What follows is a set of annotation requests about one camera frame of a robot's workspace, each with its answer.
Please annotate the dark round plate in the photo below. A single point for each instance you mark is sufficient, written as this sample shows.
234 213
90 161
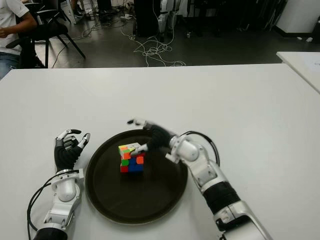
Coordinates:
150 200

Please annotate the white power strip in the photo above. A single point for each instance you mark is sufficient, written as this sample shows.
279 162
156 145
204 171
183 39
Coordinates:
126 17

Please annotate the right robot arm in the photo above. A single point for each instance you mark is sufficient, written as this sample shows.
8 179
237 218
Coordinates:
187 150

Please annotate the black rolling chair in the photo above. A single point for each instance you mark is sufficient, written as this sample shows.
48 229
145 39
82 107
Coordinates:
188 35

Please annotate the multicolour Rubik's cube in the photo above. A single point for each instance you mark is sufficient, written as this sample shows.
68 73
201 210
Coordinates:
136 166

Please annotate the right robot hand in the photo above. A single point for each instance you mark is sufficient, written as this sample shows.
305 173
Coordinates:
160 137

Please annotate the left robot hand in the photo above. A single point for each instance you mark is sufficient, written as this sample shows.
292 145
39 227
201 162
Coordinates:
66 155

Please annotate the white board frame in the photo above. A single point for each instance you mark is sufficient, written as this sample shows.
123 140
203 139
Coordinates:
68 15

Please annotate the white side table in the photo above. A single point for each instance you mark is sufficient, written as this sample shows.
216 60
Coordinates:
300 62

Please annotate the black cabinet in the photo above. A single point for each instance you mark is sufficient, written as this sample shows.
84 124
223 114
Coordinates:
146 17

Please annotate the seated person white shirt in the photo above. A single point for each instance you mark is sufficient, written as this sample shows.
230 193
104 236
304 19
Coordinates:
7 15

